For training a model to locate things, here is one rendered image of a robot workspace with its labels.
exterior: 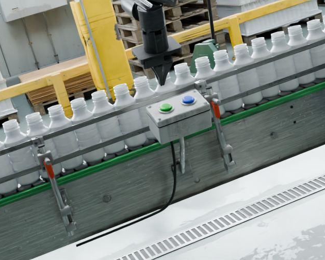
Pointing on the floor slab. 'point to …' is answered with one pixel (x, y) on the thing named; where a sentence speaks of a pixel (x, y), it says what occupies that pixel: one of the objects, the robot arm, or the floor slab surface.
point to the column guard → (103, 45)
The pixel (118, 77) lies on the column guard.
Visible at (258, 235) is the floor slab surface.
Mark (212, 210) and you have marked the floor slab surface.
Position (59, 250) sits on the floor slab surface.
